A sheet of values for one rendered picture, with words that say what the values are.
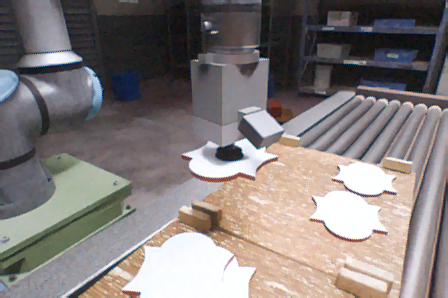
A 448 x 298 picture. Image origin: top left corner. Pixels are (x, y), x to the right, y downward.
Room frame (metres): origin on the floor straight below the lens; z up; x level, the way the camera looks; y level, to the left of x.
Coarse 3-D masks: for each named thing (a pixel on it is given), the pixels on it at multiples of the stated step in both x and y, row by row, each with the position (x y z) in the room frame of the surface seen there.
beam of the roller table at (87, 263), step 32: (352, 96) 1.41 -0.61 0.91; (288, 128) 0.97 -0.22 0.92; (192, 192) 0.56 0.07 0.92; (128, 224) 0.45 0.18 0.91; (160, 224) 0.45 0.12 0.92; (64, 256) 0.37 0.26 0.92; (96, 256) 0.37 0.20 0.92; (128, 256) 0.38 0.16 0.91; (32, 288) 0.31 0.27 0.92; (64, 288) 0.31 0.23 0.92
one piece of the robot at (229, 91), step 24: (192, 72) 0.40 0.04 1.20; (216, 72) 0.37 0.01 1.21; (240, 72) 0.38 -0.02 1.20; (264, 72) 0.41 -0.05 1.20; (192, 96) 0.41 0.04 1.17; (216, 96) 0.37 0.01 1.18; (240, 96) 0.38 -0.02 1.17; (264, 96) 0.41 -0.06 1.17; (216, 120) 0.37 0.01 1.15; (240, 120) 0.37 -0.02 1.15; (264, 120) 0.37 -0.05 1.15; (216, 144) 0.37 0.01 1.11; (264, 144) 0.35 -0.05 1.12
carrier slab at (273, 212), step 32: (288, 160) 0.68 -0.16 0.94; (320, 160) 0.68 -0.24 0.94; (352, 160) 0.68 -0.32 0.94; (224, 192) 0.53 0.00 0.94; (256, 192) 0.53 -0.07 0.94; (288, 192) 0.53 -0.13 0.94; (320, 192) 0.53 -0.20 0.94; (224, 224) 0.43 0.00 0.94; (256, 224) 0.43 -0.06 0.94; (288, 224) 0.43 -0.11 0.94; (320, 224) 0.43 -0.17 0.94; (384, 224) 0.43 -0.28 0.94; (288, 256) 0.35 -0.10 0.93; (320, 256) 0.35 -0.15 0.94; (352, 256) 0.35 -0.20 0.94; (384, 256) 0.35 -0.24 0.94
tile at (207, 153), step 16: (208, 144) 0.45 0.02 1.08; (240, 144) 0.45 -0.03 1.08; (192, 160) 0.39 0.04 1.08; (208, 160) 0.39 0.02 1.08; (240, 160) 0.39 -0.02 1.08; (256, 160) 0.39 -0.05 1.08; (272, 160) 0.40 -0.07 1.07; (208, 176) 0.35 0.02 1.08; (224, 176) 0.35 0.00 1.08; (240, 176) 0.36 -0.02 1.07
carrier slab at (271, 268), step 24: (216, 240) 0.39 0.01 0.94; (240, 240) 0.39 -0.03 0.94; (120, 264) 0.34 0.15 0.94; (240, 264) 0.34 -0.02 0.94; (264, 264) 0.34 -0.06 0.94; (288, 264) 0.34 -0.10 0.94; (96, 288) 0.29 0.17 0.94; (120, 288) 0.29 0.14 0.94; (264, 288) 0.29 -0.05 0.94; (288, 288) 0.29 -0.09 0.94; (312, 288) 0.29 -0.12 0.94; (336, 288) 0.29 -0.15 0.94
